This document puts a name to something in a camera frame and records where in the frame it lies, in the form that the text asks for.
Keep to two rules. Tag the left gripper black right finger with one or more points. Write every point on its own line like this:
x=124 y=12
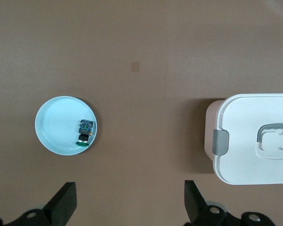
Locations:
x=197 y=212

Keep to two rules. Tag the white lidded storage box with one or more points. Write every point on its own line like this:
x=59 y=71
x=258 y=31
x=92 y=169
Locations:
x=250 y=170

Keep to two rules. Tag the brown tape patch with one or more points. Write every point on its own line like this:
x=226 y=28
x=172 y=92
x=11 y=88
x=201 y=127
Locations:
x=135 y=66

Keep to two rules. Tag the light blue round plate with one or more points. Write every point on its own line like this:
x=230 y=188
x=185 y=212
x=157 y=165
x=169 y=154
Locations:
x=56 y=126

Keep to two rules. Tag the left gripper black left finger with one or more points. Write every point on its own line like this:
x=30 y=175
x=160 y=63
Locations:
x=60 y=207

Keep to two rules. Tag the green push-button switch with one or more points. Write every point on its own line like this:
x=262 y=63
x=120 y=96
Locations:
x=85 y=133

